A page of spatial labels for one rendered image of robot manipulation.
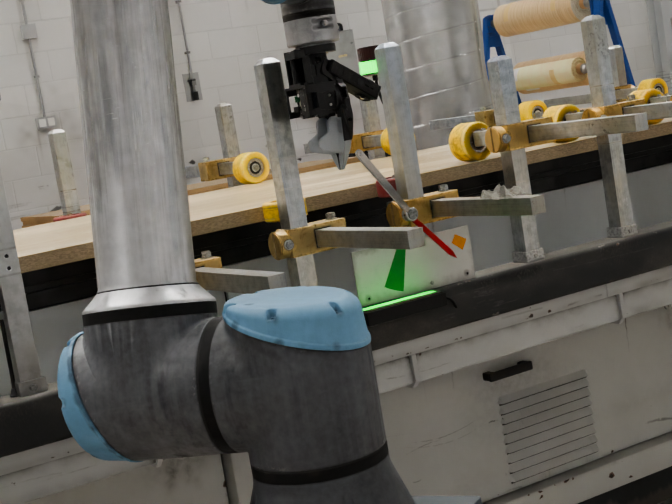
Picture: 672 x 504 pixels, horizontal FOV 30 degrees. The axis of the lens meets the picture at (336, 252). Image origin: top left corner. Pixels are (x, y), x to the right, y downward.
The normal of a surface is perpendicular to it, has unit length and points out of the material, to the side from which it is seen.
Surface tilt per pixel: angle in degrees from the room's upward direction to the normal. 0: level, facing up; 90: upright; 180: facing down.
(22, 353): 90
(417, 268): 90
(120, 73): 80
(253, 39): 90
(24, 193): 90
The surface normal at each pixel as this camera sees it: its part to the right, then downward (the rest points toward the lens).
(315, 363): 0.25, 0.07
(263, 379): -0.37, 0.07
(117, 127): -0.16, -0.04
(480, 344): 0.51, 0.02
